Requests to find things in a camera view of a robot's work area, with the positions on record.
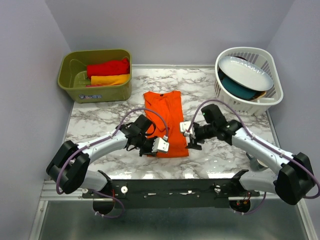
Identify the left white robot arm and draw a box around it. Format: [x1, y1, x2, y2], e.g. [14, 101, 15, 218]
[46, 115, 169, 198]

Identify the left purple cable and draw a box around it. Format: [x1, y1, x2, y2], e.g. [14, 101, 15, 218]
[55, 107, 170, 219]

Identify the aluminium rail frame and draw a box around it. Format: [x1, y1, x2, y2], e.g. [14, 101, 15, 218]
[31, 65, 317, 240]

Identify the yellow rolled t shirt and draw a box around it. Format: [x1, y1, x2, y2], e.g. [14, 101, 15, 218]
[90, 74, 130, 86]

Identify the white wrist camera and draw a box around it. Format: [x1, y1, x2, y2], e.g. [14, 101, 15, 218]
[152, 137, 170, 153]
[179, 121, 195, 138]

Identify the orange t shirt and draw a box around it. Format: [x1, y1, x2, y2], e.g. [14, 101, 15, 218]
[143, 90, 189, 158]

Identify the teal bowl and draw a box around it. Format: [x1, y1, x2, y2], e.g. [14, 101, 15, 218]
[221, 76, 257, 100]

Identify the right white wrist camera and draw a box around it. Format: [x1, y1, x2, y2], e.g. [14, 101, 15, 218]
[179, 121, 195, 138]

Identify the brown wooden dish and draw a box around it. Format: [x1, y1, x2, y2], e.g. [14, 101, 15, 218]
[251, 91, 267, 101]

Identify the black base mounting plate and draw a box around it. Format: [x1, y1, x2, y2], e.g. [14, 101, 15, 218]
[82, 170, 260, 214]

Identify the purple cable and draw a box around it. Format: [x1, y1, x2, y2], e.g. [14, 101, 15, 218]
[55, 107, 170, 219]
[187, 98, 320, 216]

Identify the olive green plastic bin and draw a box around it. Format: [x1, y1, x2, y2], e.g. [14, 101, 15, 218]
[57, 49, 132, 104]

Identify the grey white mug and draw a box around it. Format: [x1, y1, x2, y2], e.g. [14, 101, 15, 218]
[245, 152, 269, 172]

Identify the white plastic basket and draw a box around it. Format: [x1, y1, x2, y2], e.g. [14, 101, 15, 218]
[214, 47, 284, 116]

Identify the white oval plate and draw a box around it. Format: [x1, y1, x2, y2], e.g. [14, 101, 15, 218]
[218, 56, 274, 92]

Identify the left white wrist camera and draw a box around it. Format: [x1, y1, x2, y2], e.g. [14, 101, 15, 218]
[152, 137, 170, 153]

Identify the red rolled t shirt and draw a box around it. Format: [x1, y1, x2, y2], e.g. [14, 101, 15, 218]
[86, 57, 131, 78]

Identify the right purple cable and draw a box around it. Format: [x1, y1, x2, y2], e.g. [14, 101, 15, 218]
[187, 98, 320, 216]

